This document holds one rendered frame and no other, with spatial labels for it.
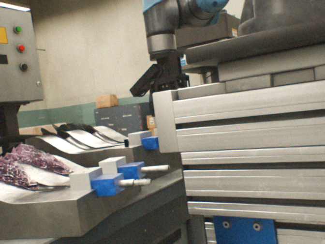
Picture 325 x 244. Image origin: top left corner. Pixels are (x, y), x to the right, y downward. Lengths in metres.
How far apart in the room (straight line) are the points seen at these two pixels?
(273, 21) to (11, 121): 1.43
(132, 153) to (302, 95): 0.47
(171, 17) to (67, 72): 8.76
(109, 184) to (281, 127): 0.28
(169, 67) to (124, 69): 7.69
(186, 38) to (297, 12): 4.54
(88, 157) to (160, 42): 0.34
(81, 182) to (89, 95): 8.65
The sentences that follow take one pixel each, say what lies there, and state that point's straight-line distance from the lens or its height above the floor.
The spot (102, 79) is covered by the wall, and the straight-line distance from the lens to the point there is 8.99.
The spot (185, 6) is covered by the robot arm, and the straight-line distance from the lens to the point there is 0.97.
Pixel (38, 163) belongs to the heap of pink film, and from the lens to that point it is 0.79.
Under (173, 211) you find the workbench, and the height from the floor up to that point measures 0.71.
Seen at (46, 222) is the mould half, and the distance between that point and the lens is 0.60.
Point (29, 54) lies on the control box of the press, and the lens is 1.80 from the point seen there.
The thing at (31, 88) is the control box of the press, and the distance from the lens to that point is 1.77.
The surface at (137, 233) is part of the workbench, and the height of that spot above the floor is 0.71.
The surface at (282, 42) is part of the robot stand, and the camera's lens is 0.43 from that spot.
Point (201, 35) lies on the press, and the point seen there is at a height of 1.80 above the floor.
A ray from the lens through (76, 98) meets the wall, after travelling 9.52.
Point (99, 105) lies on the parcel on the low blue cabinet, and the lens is 8.42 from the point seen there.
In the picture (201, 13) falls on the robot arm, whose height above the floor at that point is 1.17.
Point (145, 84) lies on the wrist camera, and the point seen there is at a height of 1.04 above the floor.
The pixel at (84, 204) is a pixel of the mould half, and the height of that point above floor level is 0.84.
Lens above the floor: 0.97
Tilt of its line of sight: 3 degrees down
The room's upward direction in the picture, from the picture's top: 7 degrees counter-clockwise
